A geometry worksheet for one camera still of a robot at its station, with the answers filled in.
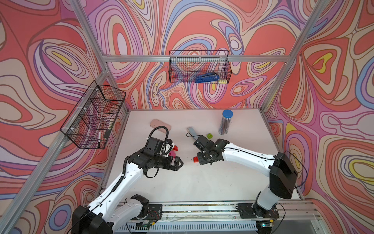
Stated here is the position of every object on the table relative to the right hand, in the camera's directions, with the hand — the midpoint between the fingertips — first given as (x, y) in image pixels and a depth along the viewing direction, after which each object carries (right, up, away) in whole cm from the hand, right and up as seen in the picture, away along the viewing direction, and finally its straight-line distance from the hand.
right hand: (204, 163), depth 83 cm
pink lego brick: (-19, +3, +10) cm, 22 cm away
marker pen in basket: (-55, +14, -9) cm, 57 cm away
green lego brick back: (+6, +14, +19) cm, 24 cm away
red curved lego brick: (-18, +6, +12) cm, 22 cm away
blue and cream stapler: (-6, +16, +19) cm, 26 cm away
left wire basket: (-60, +22, -9) cm, 65 cm away
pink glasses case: (-34, +23, +28) cm, 50 cm away
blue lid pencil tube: (+15, +25, +8) cm, 30 cm away
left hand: (-15, +2, -7) cm, 16 cm away
